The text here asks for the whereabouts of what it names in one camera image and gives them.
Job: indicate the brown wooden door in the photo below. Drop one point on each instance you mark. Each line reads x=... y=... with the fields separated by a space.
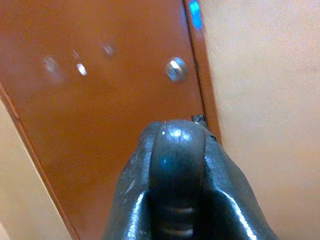
x=100 y=100

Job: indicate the silver door lock cylinder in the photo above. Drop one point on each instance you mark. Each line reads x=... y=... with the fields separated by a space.
x=176 y=69

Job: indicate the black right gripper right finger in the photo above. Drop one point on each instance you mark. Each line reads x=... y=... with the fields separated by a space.
x=230 y=190

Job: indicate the brown door frame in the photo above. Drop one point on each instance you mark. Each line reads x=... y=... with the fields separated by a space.
x=202 y=67

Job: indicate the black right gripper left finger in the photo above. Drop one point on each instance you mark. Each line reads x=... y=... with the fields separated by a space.
x=130 y=190

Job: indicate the black door latch plate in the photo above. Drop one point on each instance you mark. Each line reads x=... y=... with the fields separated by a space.
x=199 y=119

